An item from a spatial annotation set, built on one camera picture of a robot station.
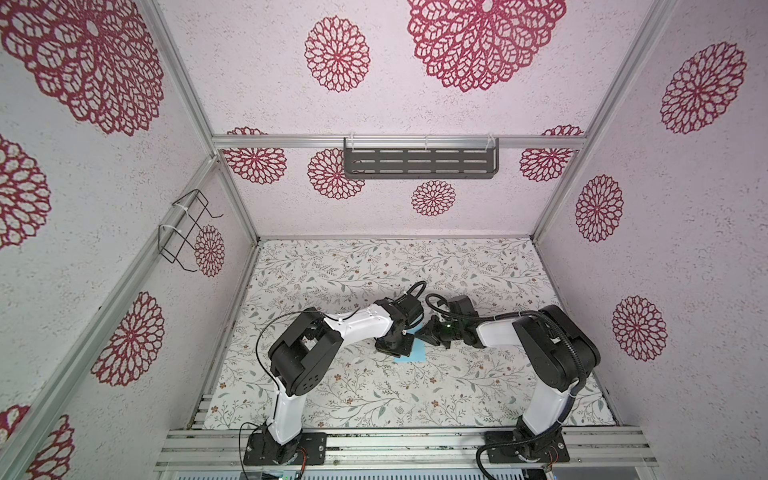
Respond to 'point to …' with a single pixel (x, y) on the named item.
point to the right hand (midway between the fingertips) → (415, 331)
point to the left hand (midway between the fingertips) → (398, 358)
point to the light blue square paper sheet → (418, 349)
